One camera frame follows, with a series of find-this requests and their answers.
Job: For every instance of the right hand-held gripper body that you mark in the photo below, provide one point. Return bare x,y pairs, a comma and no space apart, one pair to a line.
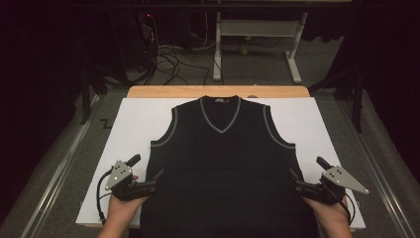
340,177

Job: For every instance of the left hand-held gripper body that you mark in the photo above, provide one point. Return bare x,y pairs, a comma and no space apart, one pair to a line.
118,175

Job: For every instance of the black knitted vest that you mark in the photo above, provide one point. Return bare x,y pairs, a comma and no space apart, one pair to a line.
224,172

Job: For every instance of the person's left hand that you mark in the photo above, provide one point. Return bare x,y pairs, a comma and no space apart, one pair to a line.
122,211

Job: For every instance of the person's right hand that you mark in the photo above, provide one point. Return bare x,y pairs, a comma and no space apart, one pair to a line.
332,214

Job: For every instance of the white board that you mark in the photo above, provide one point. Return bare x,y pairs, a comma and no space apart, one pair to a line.
138,125

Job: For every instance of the black metal stand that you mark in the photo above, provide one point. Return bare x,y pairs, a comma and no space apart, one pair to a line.
357,99
86,92

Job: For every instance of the wooden table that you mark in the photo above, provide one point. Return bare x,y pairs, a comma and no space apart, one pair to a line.
165,91

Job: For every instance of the yellow ball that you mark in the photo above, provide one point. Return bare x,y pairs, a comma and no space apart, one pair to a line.
244,51
247,38

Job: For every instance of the dark equipment box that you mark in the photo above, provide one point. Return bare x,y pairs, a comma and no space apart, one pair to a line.
147,39

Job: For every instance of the metal floor rail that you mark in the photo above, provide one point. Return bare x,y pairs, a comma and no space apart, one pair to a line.
379,172
56,178

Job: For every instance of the white desk frame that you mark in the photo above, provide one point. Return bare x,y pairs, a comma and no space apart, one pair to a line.
257,28

